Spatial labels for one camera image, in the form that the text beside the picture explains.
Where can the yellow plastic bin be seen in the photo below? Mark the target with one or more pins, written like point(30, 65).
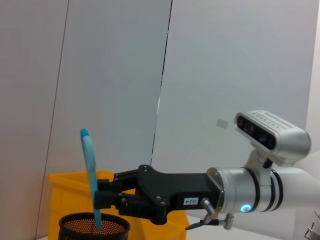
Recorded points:
point(65, 190)

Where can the black mesh pen holder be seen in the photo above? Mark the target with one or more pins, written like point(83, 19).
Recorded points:
point(75, 230)

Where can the blue scissors with sheath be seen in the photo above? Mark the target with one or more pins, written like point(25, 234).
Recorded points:
point(90, 162)

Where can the small grey wall sticker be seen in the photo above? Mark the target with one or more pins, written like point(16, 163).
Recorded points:
point(222, 124)

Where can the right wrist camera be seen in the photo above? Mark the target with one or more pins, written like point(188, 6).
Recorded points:
point(287, 140)

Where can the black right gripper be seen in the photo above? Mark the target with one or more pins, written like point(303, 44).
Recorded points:
point(175, 187)

